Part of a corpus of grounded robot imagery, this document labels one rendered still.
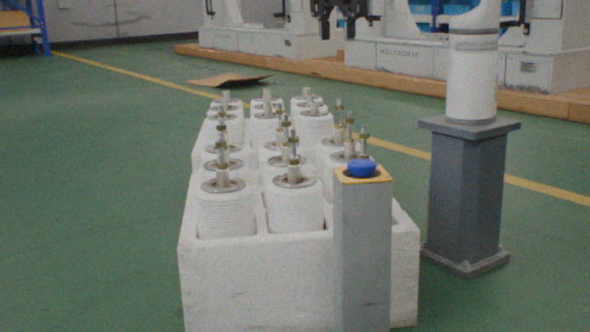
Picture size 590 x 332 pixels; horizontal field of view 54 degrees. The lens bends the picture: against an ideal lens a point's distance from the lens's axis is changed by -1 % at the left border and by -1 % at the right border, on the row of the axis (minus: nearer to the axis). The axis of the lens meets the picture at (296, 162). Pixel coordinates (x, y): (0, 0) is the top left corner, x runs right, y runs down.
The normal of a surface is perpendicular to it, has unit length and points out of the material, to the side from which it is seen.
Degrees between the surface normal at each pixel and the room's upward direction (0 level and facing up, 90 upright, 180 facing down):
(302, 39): 90
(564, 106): 90
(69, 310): 0
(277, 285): 90
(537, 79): 90
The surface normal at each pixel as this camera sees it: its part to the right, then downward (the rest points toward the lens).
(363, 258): 0.11, 0.28
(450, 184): -0.82, 0.18
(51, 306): -0.03, -0.96
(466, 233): -0.18, 0.29
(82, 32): 0.57, 0.22
